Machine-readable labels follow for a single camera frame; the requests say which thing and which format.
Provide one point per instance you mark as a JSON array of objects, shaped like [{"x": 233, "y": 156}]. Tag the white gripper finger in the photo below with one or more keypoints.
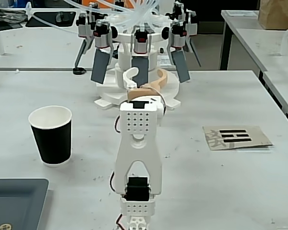
[{"x": 127, "y": 77}]

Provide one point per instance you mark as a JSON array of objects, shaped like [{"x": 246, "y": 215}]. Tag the white side table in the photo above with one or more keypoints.
[
  {"x": 259, "y": 45},
  {"x": 226, "y": 43}
]

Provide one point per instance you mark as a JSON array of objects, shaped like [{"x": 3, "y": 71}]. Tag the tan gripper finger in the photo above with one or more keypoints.
[{"x": 165, "y": 76}]

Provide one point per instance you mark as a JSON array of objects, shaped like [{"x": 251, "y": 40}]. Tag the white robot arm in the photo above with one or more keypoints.
[{"x": 136, "y": 148}]

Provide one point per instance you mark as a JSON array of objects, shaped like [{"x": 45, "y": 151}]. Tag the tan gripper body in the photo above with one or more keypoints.
[{"x": 136, "y": 94}]

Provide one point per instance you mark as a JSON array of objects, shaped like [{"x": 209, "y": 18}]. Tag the black paper cup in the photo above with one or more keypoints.
[{"x": 52, "y": 143}]

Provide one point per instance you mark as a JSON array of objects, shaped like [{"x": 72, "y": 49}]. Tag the clear plastic tube bundle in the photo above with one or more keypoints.
[{"x": 136, "y": 14}]

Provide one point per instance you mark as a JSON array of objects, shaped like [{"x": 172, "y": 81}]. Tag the grey paddle motor unit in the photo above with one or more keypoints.
[
  {"x": 181, "y": 64},
  {"x": 140, "y": 67},
  {"x": 178, "y": 10},
  {"x": 85, "y": 28},
  {"x": 192, "y": 26},
  {"x": 100, "y": 64}
]

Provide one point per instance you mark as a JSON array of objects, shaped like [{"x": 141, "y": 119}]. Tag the blue-grey plastic tray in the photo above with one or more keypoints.
[{"x": 14, "y": 203}]

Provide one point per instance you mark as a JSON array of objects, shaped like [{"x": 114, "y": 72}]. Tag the black flat pad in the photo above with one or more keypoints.
[{"x": 43, "y": 20}]

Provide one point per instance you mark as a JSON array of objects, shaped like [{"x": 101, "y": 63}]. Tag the white printed label sheet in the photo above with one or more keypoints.
[{"x": 163, "y": 61}]

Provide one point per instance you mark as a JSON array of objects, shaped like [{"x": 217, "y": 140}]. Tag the dark crumpled cloth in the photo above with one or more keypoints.
[{"x": 4, "y": 15}]

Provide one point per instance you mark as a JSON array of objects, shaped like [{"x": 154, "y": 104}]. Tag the small black round cap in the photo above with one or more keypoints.
[{"x": 78, "y": 71}]

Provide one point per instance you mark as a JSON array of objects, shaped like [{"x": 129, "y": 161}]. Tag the brown paper bag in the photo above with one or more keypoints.
[{"x": 278, "y": 14}]

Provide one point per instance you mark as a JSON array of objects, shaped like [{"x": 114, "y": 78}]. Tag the printed cardboard card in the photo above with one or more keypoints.
[{"x": 254, "y": 134}]

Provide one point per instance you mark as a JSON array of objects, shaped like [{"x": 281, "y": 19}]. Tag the white round machine base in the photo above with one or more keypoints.
[{"x": 124, "y": 60}]

